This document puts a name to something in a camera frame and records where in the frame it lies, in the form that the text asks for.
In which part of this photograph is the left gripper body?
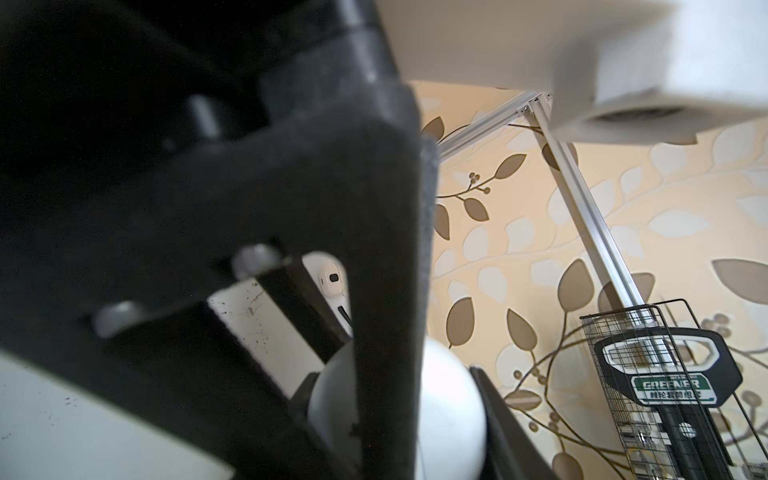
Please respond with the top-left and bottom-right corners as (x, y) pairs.
(1, 1), (384, 252)

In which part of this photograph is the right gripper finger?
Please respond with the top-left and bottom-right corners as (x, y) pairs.
(469, 367), (557, 480)

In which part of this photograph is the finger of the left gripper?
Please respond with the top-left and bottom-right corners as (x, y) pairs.
(0, 35), (440, 480)

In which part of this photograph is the white round earbud case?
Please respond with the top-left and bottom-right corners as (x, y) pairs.
(307, 337), (487, 479)

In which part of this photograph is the black socket set holder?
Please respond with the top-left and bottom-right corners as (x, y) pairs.
(589, 326), (743, 479)

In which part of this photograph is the rear wire basket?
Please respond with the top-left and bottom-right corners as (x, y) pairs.
(582, 299), (767, 479)

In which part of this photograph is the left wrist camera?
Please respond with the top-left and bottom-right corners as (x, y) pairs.
(550, 1), (767, 144)

